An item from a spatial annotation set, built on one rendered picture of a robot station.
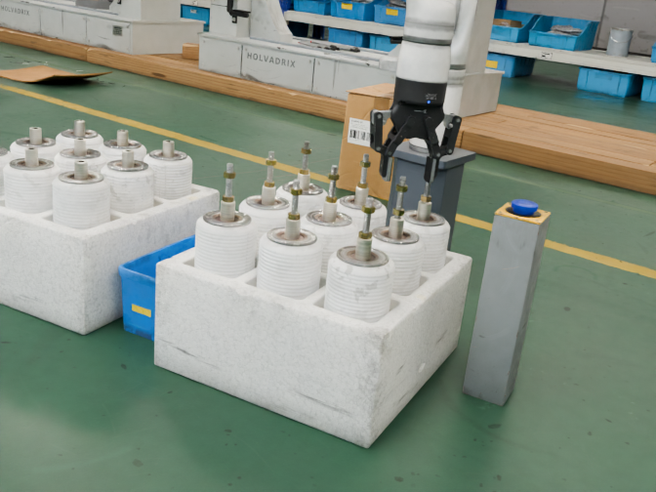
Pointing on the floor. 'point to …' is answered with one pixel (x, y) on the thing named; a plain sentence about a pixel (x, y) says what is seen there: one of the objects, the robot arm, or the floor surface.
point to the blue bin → (144, 287)
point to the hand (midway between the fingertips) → (408, 172)
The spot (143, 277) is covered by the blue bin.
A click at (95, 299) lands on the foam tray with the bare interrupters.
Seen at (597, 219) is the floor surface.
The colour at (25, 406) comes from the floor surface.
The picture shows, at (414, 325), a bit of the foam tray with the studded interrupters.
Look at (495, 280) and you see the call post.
